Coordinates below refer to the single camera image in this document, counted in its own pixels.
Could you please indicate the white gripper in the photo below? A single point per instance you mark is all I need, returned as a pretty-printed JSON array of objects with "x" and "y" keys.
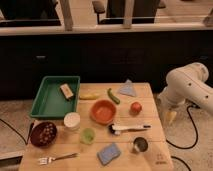
[{"x": 170, "y": 99}]

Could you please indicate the red apple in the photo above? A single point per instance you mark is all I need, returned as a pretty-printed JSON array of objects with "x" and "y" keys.
[{"x": 135, "y": 108}]

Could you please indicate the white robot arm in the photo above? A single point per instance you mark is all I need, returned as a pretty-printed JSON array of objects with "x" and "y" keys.
[{"x": 187, "y": 82}]

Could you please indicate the metal cup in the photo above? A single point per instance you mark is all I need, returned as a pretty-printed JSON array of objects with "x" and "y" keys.
[{"x": 140, "y": 144}]

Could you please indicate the green plastic cup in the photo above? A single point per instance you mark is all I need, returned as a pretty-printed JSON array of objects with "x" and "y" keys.
[{"x": 87, "y": 136}]

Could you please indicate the white plastic cup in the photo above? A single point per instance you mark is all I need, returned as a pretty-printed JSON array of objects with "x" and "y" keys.
[{"x": 72, "y": 121}]

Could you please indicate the blue triangular cloth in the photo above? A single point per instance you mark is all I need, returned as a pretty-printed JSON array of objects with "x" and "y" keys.
[{"x": 127, "y": 89}]

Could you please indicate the green chili pepper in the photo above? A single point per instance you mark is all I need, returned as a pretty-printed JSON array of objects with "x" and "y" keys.
[{"x": 112, "y": 96}]

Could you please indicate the orange bowl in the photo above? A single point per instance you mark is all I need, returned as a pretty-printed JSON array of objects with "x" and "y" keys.
[{"x": 103, "y": 112}]

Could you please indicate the blue sponge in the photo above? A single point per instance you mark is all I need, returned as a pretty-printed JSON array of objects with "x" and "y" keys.
[{"x": 108, "y": 153}]

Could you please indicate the yellow banana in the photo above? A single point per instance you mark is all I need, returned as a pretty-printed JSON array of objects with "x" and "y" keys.
[{"x": 89, "y": 96}]

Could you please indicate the tan sponge block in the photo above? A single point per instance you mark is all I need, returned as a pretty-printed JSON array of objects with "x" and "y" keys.
[{"x": 67, "y": 92}]

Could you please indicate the green plastic tray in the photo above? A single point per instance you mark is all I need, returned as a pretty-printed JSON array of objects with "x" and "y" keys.
[{"x": 50, "y": 102}]

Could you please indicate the black office chair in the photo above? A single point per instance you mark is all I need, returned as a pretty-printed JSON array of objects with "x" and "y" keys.
[{"x": 127, "y": 11}]

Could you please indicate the dark red patterned bowl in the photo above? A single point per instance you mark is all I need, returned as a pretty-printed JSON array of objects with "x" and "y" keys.
[{"x": 43, "y": 134}]

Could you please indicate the silver fork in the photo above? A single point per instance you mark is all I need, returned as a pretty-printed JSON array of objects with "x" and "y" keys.
[{"x": 48, "y": 160}]

